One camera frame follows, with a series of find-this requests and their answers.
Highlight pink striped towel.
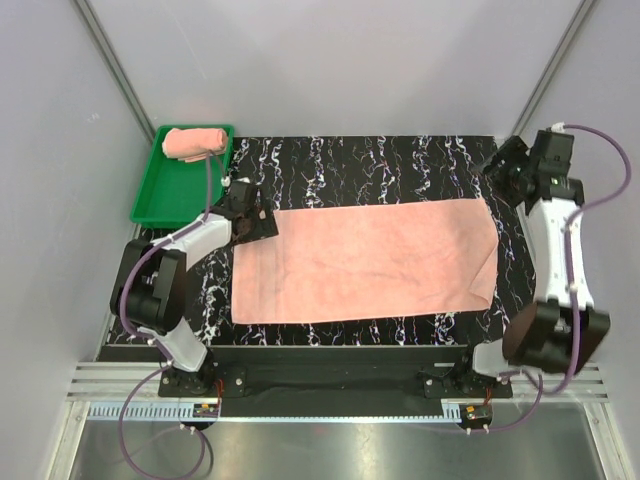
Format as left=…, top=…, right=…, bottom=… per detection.
left=162, top=128, right=229, bottom=163

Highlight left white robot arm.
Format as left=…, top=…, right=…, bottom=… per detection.
left=110, top=179, right=278, bottom=396

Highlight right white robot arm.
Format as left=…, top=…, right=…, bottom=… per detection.
left=453, top=124, right=611, bottom=397

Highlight black marble pattern mat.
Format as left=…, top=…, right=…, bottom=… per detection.
left=186, top=135, right=535, bottom=346

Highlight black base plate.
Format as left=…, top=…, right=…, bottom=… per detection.
left=159, top=346, right=513, bottom=421

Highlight aluminium frame rail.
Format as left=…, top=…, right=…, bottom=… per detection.
left=64, top=363, right=166, bottom=401

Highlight white slotted cable duct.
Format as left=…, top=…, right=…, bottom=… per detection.
left=87, top=401, right=220, bottom=422

